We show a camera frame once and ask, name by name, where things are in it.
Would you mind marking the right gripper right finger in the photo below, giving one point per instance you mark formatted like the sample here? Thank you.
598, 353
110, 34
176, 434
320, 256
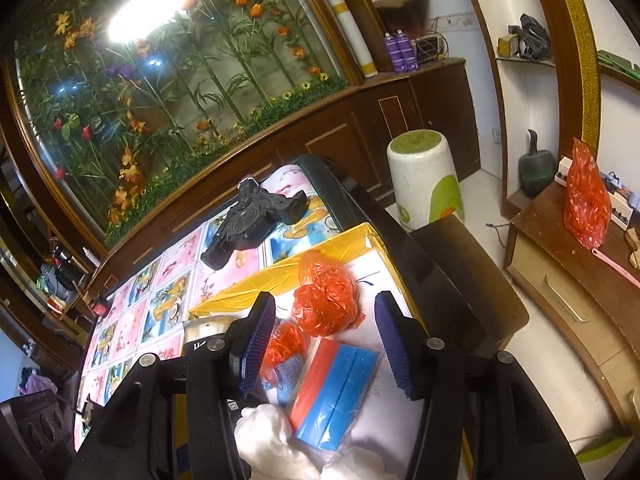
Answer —
489, 404

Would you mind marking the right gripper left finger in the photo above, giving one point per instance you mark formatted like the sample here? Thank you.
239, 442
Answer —
134, 437

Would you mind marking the white cloth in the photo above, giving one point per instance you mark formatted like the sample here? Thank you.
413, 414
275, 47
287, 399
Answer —
262, 436

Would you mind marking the blue knitted item red bag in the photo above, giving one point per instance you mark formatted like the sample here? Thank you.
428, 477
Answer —
284, 361

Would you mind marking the red blue sponge pack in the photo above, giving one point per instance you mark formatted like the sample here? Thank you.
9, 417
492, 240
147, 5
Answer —
328, 401

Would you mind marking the orange plastic bag bundle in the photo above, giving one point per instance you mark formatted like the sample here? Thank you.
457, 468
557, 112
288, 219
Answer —
326, 300

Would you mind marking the black snack packet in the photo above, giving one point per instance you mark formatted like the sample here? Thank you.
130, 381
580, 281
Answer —
198, 331

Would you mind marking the yellow-rimmed white foam box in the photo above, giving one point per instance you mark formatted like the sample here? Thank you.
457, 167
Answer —
227, 366

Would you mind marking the wooden drawer cabinet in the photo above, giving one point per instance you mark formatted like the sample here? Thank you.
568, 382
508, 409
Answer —
595, 309

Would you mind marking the pink fly swatter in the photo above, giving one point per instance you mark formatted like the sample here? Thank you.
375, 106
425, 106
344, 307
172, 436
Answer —
616, 267

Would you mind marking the black star-shaped device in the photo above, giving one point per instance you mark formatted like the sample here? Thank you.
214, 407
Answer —
253, 217

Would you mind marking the red plastic bag on cabinet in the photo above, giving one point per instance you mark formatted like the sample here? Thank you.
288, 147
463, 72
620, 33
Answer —
587, 209

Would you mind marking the white green stool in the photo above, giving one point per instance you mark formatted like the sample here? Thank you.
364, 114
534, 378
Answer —
425, 183

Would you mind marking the white power strip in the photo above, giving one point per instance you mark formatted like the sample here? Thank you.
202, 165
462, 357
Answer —
624, 202

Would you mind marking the dark wooden sideboard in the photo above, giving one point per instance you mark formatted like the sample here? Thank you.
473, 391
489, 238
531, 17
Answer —
352, 128

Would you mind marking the white yellow rolled poster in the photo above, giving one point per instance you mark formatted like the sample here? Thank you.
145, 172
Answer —
354, 37

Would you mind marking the purple bottle left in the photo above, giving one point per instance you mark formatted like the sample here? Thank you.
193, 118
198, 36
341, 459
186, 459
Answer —
393, 50

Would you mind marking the purple bottle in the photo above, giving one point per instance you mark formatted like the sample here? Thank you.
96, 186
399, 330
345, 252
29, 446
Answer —
393, 50
407, 51

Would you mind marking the purple bottle right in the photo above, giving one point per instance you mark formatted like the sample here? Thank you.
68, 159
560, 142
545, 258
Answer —
407, 51

